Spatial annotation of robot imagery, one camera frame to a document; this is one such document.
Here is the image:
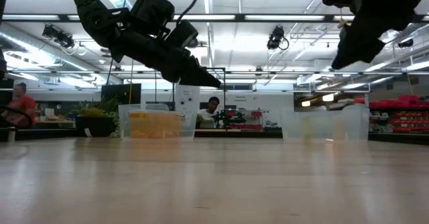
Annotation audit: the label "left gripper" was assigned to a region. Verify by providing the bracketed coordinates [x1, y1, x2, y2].
[127, 32, 221, 88]

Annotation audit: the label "red storage bins shelf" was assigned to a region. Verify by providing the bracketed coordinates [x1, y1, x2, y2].
[354, 95, 429, 134]

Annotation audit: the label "potted green plant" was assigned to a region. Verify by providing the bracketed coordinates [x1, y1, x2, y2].
[74, 95, 121, 139]

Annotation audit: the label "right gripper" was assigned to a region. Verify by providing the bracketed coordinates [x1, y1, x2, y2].
[331, 0, 416, 70]

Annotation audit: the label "black table frame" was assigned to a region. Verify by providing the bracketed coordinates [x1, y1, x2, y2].
[0, 128, 429, 144]

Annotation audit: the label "clear plastic bin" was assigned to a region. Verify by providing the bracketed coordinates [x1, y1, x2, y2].
[280, 105, 371, 142]
[117, 103, 198, 139]

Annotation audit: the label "red storage boxes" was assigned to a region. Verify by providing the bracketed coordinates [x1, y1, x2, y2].
[239, 109, 264, 131]

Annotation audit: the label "person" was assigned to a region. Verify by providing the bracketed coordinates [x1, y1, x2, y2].
[196, 96, 221, 129]
[0, 82, 37, 129]

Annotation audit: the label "black ceiling beam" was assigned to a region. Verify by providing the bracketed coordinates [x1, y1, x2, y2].
[0, 13, 346, 23]

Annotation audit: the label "yellow hanging cord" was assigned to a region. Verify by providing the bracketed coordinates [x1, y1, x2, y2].
[337, 7, 348, 30]

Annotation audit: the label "black monitor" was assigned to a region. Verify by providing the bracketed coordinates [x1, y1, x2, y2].
[101, 82, 142, 105]

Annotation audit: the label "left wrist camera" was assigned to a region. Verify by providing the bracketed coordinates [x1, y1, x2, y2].
[167, 19, 199, 49]

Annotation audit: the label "black gantry frame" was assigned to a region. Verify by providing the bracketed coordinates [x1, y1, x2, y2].
[172, 66, 227, 113]

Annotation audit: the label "hanging black spotlight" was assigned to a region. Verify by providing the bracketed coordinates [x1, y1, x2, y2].
[266, 25, 290, 52]
[42, 24, 76, 50]

